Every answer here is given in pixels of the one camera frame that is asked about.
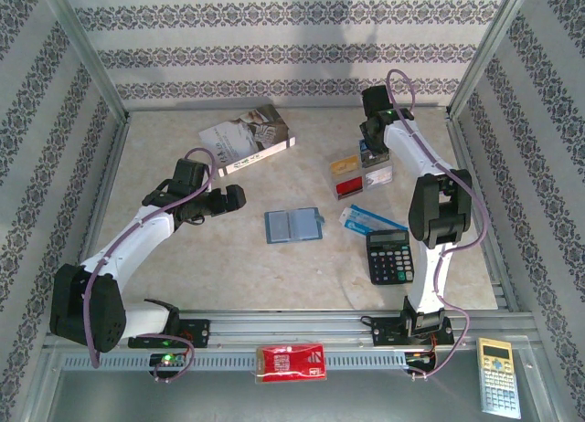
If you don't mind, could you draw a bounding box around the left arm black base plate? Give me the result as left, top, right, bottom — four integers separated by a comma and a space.
127, 319, 211, 350

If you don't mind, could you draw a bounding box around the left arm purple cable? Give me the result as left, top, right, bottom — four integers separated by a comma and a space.
86, 147, 218, 383

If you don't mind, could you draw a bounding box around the white card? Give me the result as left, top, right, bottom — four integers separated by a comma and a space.
364, 165, 394, 188

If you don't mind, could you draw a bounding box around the blue white flat packet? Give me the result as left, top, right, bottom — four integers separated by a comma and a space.
338, 205, 409, 235

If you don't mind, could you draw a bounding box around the paperback book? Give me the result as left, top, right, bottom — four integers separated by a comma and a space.
198, 104, 297, 179

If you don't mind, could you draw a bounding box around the aluminium frame post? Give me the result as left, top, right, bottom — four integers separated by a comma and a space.
445, 0, 539, 120
38, 0, 132, 121

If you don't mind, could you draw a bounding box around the left controller board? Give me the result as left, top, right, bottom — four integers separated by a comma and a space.
149, 352, 189, 368

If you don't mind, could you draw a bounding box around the right controller board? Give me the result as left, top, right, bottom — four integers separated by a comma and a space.
405, 351, 438, 367

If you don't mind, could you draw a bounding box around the black desk calculator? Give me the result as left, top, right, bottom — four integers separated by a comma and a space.
366, 228, 416, 286

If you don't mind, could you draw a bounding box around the aluminium side rail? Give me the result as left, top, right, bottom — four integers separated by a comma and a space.
61, 113, 132, 316
445, 111, 522, 314

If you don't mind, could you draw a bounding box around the gold scientific calculator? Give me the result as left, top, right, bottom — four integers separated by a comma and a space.
475, 337, 522, 421

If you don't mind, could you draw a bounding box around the controller board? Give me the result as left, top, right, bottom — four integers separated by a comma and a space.
149, 352, 189, 368
405, 351, 438, 367

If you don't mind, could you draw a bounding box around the clear acrylic card organizer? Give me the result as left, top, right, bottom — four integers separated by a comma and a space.
328, 138, 395, 204

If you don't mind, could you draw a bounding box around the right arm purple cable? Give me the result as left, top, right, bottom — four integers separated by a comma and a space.
386, 69, 479, 380

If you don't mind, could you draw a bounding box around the slotted grey cable duct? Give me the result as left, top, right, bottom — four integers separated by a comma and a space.
61, 352, 410, 372

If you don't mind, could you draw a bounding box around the blue card holder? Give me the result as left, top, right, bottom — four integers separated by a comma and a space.
263, 206, 326, 245

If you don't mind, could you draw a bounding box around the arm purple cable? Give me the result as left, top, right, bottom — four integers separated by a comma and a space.
386, 69, 479, 380
86, 147, 218, 383

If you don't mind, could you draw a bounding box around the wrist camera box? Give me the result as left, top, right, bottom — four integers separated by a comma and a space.
172, 158, 212, 194
362, 86, 397, 118

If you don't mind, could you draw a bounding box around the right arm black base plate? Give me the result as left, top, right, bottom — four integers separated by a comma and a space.
372, 315, 456, 348

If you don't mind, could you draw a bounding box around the red card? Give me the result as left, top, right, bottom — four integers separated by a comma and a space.
335, 176, 365, 198

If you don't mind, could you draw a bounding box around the gold bank card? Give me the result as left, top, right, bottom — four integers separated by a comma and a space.
330, 158, 361, 175

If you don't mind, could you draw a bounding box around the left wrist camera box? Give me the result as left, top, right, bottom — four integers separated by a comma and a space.
172, 158, 212, 194

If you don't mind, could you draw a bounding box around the aluminium front rail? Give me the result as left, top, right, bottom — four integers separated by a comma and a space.
43, 308, 540, 353

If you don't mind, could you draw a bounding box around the red plastic pouch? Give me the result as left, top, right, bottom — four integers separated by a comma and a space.
254, 343, 329, 385

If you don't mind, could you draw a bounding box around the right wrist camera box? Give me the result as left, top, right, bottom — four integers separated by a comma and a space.
362, 86, 397, 118

